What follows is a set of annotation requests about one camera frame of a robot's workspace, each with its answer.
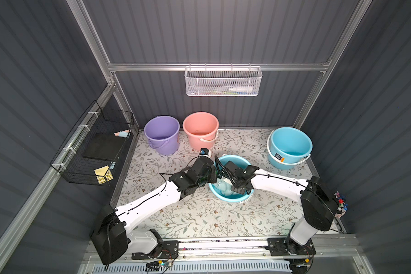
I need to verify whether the pink plastic bucket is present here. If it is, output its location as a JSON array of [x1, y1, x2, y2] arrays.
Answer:
[[183, 112, 219, 151]]

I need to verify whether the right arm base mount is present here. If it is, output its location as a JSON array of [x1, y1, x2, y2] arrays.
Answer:
[[266, 237, 316, 256]]

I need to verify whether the black wire wall basket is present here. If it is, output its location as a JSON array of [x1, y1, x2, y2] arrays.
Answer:
[[50, 101, 135, 187]]

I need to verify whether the white wire mesh basket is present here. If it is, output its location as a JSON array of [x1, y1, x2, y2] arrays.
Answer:
[[184, 66, 263, 97]]

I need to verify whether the mint green microfiber cloth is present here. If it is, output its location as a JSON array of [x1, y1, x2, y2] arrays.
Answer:
[[215, 179, 237, 196]]

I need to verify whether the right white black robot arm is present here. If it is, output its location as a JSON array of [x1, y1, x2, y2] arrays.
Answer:
[[215, 158, 346, 254]]

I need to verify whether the white bottle in basket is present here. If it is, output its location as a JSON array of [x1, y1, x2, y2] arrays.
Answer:
[[229, 86, 253, 94]]

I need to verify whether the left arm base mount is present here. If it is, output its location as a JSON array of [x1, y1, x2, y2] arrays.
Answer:
[[131, 240, 179, 260]]

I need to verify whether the black notebook in basket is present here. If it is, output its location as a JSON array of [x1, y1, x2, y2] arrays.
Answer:
[[82, 134, 126, 161]]

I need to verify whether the purple plastic bucket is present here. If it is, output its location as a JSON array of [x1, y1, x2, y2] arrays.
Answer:
[[144, 116, 180, 155]]

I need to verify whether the yellow sticky note pad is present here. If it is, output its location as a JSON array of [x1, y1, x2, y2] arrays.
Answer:
[[94, 166, 114, 184]]

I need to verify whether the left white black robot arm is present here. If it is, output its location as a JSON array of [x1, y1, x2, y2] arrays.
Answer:
[[90, 148, 217, 267]]

